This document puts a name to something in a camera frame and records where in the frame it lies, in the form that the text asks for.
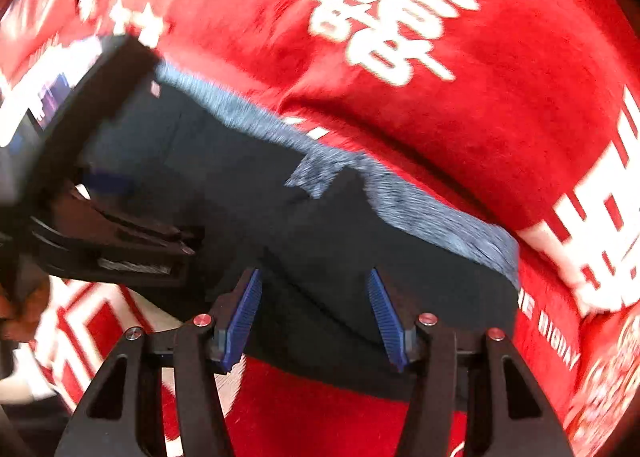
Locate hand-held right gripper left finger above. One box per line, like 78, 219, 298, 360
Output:
55, 267, 264, 457

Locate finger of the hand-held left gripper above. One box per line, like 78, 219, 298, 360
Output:
30, 229, 196, 290
60, 170, 206, 258

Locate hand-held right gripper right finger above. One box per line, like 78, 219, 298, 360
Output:
366, 268, 576, 457

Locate black pants with blue trim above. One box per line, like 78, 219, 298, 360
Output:
80, 62, 521, 403

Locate person's left hand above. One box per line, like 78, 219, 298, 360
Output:
0, 277, 52, 344

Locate red embroidered pillow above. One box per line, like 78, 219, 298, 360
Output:
562, 314, 640, 457

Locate red printed blanket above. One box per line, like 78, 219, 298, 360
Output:
0, 0, 640, 457

